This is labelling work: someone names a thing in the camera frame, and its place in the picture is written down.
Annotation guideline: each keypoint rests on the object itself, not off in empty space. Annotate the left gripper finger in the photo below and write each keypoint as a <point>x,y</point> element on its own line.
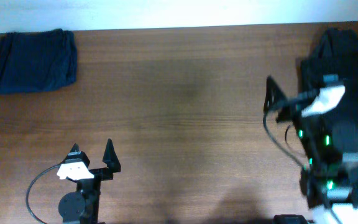
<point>110,158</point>
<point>75,148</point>

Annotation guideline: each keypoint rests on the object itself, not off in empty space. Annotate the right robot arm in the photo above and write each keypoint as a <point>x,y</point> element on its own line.
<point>329,180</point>

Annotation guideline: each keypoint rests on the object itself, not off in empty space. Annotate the folded navy blue garment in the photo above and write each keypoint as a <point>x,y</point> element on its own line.
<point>45,61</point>

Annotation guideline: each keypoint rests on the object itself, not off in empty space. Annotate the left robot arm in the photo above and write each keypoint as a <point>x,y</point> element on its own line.
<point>82,205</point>

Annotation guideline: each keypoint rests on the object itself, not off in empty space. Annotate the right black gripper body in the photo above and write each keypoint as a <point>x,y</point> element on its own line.
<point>297,119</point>

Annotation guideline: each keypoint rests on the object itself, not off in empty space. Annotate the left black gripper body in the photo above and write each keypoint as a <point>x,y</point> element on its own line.
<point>91,188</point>

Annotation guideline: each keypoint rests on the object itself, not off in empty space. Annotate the black printed t-shirt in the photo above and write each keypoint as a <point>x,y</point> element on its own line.
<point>336,54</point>

